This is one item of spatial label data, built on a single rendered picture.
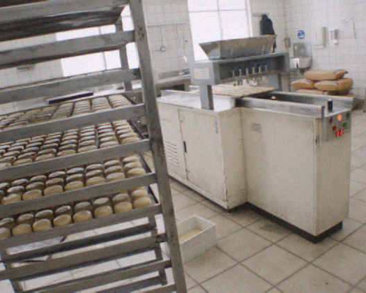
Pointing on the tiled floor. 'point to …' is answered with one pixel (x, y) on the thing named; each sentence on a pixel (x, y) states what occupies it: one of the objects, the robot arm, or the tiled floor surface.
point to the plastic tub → (194, 237)
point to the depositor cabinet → (206, 151)
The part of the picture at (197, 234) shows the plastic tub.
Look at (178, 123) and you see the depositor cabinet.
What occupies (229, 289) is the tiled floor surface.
